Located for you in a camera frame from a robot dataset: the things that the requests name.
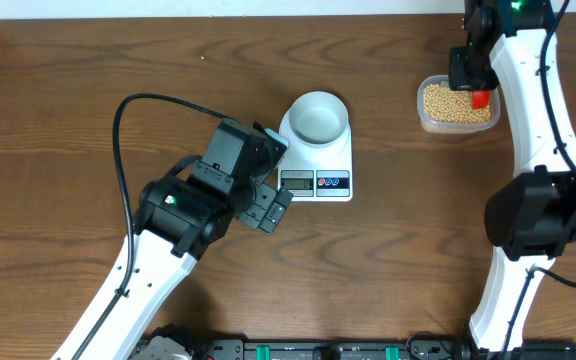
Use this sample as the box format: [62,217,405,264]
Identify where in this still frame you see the red measuring scoop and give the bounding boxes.
[471,90,490,110]

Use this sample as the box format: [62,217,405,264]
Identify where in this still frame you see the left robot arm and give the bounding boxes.
[54,119,292,359]

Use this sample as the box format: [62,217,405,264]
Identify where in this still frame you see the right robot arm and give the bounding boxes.
[449,0,576,359]

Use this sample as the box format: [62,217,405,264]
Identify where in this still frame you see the white digital kitchen scale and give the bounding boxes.
[278,111,353,202]

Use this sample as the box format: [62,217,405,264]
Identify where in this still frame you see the grey round bowl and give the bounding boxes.
[288,91,350,145]

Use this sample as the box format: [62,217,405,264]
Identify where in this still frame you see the yellow soybeans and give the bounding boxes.
[422,84,491,123]

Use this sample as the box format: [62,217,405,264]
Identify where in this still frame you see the clear plastic container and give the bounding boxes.
[417,75,501,134]

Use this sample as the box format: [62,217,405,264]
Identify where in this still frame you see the left black cable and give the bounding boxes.
[70,92,229,360]

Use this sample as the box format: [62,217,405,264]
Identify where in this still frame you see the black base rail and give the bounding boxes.
[132,324,576,360]

